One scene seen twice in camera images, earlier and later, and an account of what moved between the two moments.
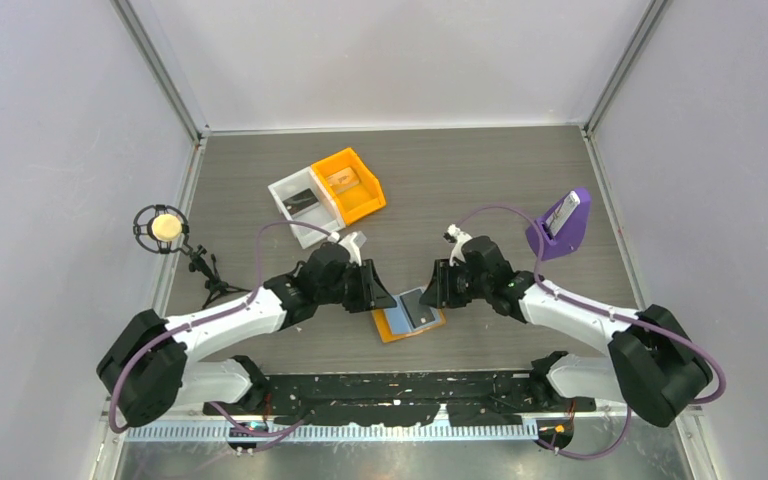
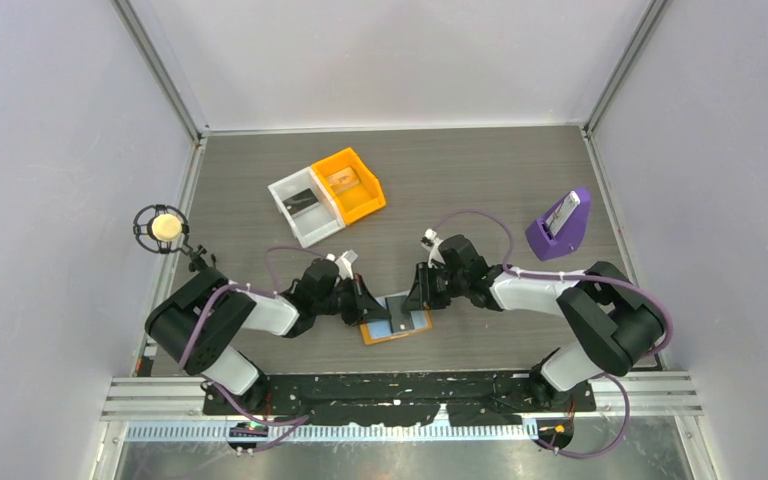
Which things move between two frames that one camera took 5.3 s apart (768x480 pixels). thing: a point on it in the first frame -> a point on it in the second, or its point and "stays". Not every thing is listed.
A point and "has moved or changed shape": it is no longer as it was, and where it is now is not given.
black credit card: (418, 313) has moved or changed shape
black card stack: (301, 202) stays
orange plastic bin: (355, 189) stays
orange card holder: (394, 323) has moved or changed shape
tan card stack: (343, 180) stays
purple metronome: (563, 226) stays
